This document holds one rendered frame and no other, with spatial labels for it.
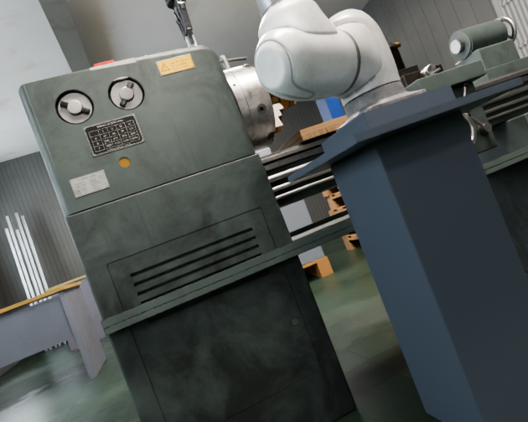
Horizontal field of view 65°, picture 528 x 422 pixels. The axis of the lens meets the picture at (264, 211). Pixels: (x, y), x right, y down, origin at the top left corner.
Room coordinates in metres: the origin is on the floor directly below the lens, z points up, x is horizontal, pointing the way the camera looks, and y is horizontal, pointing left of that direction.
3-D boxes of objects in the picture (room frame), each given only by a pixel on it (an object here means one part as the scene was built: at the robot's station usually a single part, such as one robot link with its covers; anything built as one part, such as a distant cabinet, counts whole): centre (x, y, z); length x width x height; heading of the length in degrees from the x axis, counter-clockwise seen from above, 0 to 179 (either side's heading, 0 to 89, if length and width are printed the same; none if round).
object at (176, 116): (1.46, 0.31, 1.06); 0.59 x 0.48 x 0.39; 106
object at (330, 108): (1.69, -0.40, 1.00); 0.08 x 0.06 x 0.23; 16
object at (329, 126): (1.66, -0.31, 0.88); 0.36 x 0.30 x 0.04; 16
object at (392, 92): (1.08, -0.39, 0.83); 0.22 x 0.18 x 0.06; 105
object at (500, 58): (1.93, -1.23, 1.01); 0.30 x 0.20 x 0.29; 106
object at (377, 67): (1.06, -0.36, 0.97); 0.18 x 0.16 x 0.22; 128
